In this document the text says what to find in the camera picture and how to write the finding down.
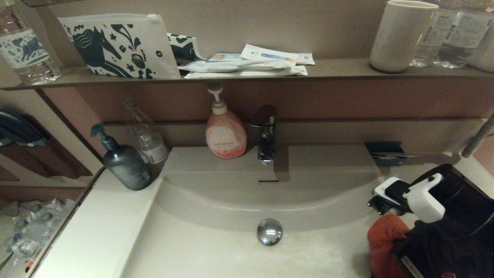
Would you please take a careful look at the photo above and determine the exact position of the orange microfibre cleaning cloth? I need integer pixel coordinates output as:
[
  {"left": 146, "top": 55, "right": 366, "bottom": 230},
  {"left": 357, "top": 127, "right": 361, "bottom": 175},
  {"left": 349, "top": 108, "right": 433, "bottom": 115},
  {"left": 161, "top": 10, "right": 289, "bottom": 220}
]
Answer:
[{"left": 367, "top": 214, "right": 410, "bottom": 278}]

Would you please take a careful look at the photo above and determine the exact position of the chrome sink faucet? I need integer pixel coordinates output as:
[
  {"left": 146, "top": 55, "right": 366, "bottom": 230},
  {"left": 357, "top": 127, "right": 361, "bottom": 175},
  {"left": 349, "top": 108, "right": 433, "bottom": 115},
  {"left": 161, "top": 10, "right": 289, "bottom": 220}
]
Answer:
[{"left": 248, "top": 105, "right": 277, "bottom": 164}]

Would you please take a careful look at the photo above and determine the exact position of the white wash basin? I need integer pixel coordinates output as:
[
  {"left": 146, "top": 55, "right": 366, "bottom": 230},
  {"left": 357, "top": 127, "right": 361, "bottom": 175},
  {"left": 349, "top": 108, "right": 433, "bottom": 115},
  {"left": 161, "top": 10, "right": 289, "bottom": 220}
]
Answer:
[{"left": 33, "top": 145, "right": 494, "bottom": 278}]

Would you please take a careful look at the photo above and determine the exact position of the dark blue small box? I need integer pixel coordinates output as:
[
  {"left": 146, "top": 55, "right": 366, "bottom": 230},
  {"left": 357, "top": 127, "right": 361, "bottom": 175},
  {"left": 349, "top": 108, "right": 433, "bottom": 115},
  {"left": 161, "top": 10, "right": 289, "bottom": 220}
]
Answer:
[{"left": 365, "top": 141, "right": 406, "bottom": 166}]

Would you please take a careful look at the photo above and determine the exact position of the chrome drain stopper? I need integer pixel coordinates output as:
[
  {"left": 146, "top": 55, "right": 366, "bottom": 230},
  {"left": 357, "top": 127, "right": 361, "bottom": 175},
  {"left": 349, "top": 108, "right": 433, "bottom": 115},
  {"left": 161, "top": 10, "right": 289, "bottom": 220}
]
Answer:
[{"left": 257, "top": 218, "right": 283, "bottom": 246}]

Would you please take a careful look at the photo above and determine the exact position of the beige ceramic cup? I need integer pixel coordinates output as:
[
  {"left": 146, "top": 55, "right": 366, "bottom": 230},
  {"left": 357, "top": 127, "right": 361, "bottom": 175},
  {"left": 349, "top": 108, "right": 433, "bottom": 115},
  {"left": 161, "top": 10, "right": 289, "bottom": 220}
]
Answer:
[
  {"left": 466, "top": 25, "right": 494, "bottom": 73},
  {"left": 369, "top": 0, "right": 439, "bottom": 73}
]

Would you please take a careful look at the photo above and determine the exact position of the clear water bottle white label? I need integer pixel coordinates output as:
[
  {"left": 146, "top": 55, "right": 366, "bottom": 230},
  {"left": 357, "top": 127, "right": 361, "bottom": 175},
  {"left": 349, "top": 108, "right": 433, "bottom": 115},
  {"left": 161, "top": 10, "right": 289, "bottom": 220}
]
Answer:
[
  {"left": 432, "top": 0, "right": 494, "bottom": 69},
  {"left": 409, "top": 0, "right": 460, "bottom": 68}
]

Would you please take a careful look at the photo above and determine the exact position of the pink soap pump bottle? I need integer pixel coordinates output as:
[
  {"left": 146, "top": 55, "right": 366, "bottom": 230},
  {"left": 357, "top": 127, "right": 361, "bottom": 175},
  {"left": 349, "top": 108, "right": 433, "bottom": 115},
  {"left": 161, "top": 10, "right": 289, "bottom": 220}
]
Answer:
[{"left": 205, "top": 83, "right": 247, "bottom": 159}]

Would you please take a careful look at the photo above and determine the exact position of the flat white plastic packet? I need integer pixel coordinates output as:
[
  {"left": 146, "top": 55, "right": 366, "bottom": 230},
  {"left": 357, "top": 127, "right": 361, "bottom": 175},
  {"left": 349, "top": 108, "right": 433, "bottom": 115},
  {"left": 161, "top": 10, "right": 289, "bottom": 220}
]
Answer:
[{"left": 184, "top": 66, "right": 308, "bottom": 79}]

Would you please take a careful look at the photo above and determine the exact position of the white toothbrush packet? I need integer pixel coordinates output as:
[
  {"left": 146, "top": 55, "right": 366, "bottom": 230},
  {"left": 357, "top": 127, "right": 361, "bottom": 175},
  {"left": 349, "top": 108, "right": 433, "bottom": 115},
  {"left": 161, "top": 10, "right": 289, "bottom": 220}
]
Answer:
[{"left": 240, "top": 44, "right": 299, "bottom": 66}]

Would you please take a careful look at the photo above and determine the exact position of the white packet with orange print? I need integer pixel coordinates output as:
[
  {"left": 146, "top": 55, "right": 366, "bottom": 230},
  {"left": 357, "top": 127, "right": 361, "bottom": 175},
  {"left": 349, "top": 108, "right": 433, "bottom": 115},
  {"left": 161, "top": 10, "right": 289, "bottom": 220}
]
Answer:
[{"left": 208, "top": 53, "right": 247, "bottom": 62}]

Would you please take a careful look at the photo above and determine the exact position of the long white plastic packet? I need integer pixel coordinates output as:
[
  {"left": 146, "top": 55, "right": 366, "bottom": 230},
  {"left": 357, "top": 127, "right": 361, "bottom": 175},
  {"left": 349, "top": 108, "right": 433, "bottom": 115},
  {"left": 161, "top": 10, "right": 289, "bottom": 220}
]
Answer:
[{"left": 178, "top": 59, "right": 298, "bottom": 73}]

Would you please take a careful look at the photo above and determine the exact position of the clear empty plastic bottle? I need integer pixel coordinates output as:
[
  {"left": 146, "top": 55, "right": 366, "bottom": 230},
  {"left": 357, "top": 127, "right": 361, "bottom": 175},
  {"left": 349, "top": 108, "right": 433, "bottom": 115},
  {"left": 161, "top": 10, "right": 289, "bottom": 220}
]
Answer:
[{"left": 123, "top": 98, "right": 170, "bottom": 164}]

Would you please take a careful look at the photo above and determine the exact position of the dark green pump bottle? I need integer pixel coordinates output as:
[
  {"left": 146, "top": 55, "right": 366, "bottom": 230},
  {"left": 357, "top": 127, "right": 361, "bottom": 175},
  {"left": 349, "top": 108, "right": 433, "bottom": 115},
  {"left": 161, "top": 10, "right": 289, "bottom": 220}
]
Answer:
[{"left": 91, "top": 123, "right": 153, "bottom": 190}]

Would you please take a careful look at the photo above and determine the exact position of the small horse print pouch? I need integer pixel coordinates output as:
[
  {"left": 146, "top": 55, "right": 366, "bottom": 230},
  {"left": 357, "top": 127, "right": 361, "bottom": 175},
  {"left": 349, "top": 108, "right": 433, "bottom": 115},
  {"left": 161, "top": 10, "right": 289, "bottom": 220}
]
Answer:
[{"left": 167, "top": 33, "right": 205, "bottom": 64}]

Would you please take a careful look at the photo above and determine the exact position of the large horse print zip pouch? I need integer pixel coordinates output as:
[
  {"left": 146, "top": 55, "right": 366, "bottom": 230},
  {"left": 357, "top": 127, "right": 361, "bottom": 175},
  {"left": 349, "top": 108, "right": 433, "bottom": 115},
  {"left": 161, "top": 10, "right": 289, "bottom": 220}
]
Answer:
[{"left": 58, "top": 14, "right": 181, "bottom": 80}]

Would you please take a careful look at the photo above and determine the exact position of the brown wooden side shelf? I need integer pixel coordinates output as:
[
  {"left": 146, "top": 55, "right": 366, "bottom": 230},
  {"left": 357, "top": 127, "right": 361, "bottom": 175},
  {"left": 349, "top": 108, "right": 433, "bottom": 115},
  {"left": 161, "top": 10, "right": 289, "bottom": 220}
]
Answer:
[{"left": 0, "top": 112, "right": 93, "bottom": 180}]

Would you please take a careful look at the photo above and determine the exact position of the shrink-wrapped bottle pack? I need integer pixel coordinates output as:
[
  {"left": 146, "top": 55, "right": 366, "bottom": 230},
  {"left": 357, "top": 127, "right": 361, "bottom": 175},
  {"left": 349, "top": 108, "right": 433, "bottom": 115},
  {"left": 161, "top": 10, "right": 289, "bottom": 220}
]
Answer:
[{"left": 0, "top": 198, "right": 76, "bottom": 267}]

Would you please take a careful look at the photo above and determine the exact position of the dark blue bag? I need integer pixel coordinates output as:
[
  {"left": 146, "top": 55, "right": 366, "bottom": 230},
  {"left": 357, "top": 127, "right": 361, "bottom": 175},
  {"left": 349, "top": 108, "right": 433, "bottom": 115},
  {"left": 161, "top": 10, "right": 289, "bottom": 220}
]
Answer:
[{"left": 0, "top": 108, "right": 49, "bottom": 148}]

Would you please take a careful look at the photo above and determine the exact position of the water bottle blue print label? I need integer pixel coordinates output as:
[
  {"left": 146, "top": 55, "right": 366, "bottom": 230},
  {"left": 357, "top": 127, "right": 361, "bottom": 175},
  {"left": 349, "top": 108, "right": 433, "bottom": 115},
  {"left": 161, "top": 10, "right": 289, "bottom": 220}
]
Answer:
[{"left": 0, "top": 0, "right": 61, "bottom": 85}]

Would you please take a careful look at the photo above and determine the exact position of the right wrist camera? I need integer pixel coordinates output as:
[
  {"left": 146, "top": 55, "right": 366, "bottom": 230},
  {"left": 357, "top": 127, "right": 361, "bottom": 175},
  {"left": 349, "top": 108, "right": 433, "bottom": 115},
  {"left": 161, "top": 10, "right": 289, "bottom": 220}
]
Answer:
[{"left": 368, "top": 164, "right": 494, "bottom": 228}]

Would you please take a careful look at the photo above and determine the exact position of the grey corrugated hose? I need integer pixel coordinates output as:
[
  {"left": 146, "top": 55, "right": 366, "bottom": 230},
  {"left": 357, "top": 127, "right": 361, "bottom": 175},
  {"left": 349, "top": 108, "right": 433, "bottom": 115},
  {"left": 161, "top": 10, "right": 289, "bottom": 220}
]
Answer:
[{"left": 461, "top": 113, "right": 494, "bottom": 158}]

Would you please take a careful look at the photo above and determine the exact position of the brown wall shelf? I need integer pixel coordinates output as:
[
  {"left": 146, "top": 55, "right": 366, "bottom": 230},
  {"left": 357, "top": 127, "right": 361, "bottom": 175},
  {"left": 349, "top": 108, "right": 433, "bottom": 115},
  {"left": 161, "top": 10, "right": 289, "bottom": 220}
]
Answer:
[{"left": 0, "top": 58, "right": 494, "bottom": 91}]

